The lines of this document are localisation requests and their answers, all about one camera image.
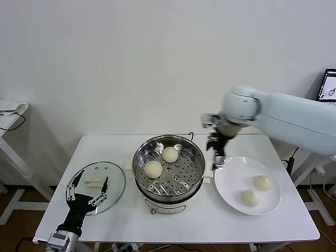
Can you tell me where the white crumpled cloth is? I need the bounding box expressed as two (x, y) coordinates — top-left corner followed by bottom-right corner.
(0, 99), (29, 116)

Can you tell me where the grey open laptop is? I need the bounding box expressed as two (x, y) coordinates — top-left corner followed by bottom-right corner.
(316, 68), (336, 104)

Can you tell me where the round glass pot lid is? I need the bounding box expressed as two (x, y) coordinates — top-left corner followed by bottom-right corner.
(65, 161), (126, 216)

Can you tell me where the white power strip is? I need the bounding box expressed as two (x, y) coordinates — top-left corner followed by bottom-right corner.
(111, 243), (144, 252)

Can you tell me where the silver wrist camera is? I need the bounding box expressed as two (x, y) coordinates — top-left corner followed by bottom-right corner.
(201, 113), (219, 129)
(33, 232), (72, 249)

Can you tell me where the steel steamer pot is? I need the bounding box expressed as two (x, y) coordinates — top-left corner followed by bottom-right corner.
(124, 154), (213, 216)

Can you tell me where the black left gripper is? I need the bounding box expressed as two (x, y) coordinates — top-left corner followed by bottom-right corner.
(56, 170), (109, 234)

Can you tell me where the white laptop side table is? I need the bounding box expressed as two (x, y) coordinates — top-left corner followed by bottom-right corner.
(291, 146), (336, 226)

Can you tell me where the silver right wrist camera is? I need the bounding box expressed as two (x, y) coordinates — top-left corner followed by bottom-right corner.
(201, 113), (219, 129)

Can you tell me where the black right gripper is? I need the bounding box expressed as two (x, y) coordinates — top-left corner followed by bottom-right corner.
(205, 128), (229, 171)

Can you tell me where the thin black cable loop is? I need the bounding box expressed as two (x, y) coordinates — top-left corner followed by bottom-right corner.
(0, 110), (26, 131)

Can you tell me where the white round plate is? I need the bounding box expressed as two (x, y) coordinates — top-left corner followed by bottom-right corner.
(214, 156), (282, 216)

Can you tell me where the white steamed baozi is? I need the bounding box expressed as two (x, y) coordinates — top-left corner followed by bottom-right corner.
(240, 189), (261, 208)
(253, 175), (274, 192)
(161, 146), (180, 163)
(144, 160), (163, 180)

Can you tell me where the stainless steel steamer basket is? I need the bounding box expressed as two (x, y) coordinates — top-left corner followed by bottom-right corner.
(132, 134), (206, 202)

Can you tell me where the white side table with cloth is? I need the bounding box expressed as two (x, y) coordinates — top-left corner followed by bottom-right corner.
(0, 101), (53, 226)

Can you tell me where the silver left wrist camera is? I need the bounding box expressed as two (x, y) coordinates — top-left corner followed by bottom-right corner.
(33, 232), (72, 249)

